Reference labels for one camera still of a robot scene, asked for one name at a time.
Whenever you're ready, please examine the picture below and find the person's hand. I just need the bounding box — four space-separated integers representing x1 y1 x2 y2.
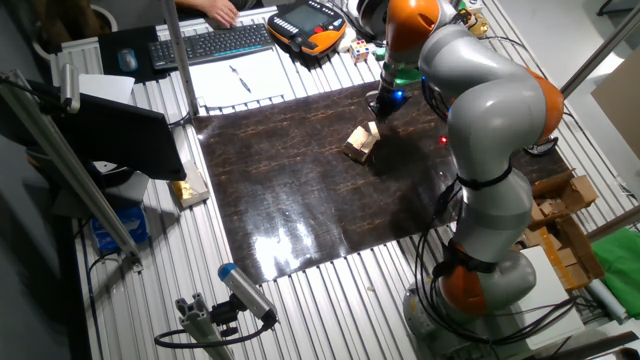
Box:
201 0 242 30

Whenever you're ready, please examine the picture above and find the beige board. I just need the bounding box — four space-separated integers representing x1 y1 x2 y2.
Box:
591 47 640 162

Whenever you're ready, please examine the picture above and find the black flat monitor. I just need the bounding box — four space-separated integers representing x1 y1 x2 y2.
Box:
0 79 188 183

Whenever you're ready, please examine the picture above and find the rubik's cube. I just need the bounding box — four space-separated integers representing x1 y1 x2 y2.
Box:
348 39 371 65

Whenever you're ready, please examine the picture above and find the grey frame bar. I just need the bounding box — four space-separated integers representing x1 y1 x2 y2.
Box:
586 204 640 244

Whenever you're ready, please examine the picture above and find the black round spool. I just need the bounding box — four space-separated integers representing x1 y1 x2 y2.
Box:
355 0 392 37

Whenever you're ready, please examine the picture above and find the silver camera with blue cap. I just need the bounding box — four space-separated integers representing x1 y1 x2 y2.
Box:
217 262 279 324

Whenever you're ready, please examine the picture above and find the gold and white box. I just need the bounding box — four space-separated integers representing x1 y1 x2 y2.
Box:
169 159 212 209

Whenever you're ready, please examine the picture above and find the white rounded object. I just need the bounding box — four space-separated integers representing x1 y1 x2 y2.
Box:
334 27 359 54

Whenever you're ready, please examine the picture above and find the upright aluminium post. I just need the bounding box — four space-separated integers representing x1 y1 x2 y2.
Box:
159 0 201 119

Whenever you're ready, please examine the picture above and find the green wrist adapter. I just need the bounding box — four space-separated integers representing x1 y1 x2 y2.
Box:
382 63 424 89

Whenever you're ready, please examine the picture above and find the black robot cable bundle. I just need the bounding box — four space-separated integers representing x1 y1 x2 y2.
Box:
413 74 584 347

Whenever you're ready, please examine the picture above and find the black camera clamp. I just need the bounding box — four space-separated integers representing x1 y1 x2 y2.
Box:
209 294 247 339

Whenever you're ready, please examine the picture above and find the white roll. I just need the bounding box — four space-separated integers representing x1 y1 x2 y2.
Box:
584 278 629 324

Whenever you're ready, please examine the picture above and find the orange and grey teach pendant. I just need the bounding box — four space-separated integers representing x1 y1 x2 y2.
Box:
266 0 349 57

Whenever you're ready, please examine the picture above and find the large white paper sheet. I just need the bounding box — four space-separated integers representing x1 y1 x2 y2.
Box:
188 47 297 109

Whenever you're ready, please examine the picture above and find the black computer keyboard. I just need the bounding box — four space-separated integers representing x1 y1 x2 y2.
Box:
147 22 276 71

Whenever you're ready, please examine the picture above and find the small cardboard box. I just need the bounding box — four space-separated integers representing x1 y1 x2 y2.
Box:
530 168 600 224

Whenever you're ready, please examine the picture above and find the brass coloured object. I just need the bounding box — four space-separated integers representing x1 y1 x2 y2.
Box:
467 9 491 39

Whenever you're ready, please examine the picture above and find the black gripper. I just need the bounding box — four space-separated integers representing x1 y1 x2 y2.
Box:
370 86 413 124

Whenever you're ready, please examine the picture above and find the dark marble pattern mat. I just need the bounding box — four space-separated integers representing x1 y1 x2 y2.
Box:
192 79 572 286

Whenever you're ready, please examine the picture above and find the grey computer mouse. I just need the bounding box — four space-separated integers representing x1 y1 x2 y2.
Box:
117 47 140 74

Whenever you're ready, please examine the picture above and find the silver camera on frame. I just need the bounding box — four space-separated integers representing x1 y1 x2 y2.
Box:
59 62 82 114

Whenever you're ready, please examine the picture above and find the blue box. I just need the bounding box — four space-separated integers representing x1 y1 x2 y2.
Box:
89 204 150 254

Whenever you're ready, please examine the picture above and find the small white paper sheet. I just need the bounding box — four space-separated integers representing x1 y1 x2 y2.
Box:
77 73 136 105

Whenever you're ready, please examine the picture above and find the black mouse pad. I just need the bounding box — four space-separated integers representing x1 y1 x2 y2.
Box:
97 24 172 85

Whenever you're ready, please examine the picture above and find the large cardboard box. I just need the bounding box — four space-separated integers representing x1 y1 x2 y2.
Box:
519 214 607 294

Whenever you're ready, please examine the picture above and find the long slanted aluminium profile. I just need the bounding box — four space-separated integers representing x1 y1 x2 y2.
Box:
0 69 145 272

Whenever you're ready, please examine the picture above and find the white round bin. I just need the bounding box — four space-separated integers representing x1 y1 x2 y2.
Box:
31 3 120 62

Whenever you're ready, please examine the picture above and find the short aluminium profile stand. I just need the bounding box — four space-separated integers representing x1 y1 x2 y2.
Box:
174 292 234 360

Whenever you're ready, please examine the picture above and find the slanted grey frame post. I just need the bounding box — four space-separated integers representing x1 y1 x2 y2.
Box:
559 4 640 99

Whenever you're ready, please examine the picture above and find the dark pen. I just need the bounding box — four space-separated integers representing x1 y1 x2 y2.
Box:
228 64 253 95

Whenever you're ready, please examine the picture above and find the green cloth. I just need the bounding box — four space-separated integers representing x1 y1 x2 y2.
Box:
591 227 640 321

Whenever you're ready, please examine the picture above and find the black camera cable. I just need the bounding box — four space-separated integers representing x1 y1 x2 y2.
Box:
153 318 277 350

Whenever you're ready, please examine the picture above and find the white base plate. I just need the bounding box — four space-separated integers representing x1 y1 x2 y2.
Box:
517 244 587 351

